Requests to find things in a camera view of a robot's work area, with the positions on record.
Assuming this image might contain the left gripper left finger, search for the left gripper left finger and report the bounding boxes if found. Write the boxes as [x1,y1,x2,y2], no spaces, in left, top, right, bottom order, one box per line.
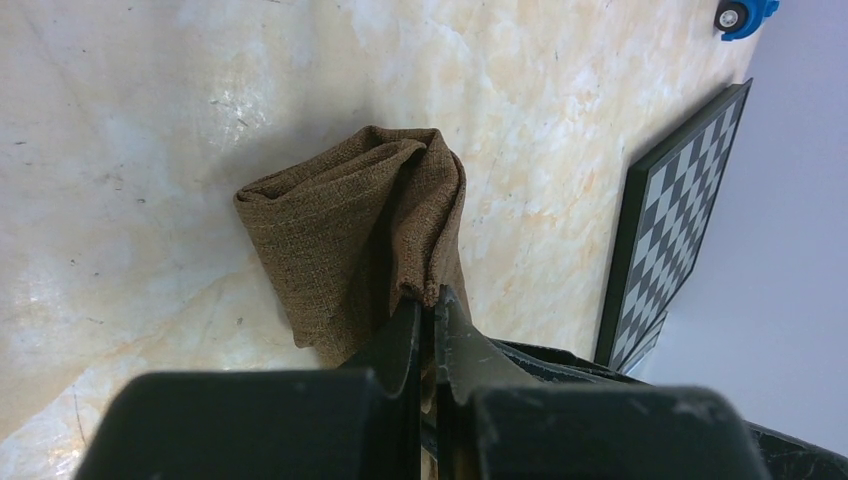
[77,300,422,479]

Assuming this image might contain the blue toy car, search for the blue toy car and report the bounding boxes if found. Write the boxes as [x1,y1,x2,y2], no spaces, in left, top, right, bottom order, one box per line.
[713,0,780,42]

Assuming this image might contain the brown cloth napkin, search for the brown cloth napkin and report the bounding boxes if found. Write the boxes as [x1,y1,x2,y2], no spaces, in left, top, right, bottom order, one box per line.
[233,125,472,369]

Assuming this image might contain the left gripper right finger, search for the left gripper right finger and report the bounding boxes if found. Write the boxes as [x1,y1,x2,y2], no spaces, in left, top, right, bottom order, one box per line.
[434,286,769,479]

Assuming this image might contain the black white checkerboard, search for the black white checkerboard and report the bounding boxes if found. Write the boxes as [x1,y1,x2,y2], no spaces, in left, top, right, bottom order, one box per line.
[594,79,754,371]

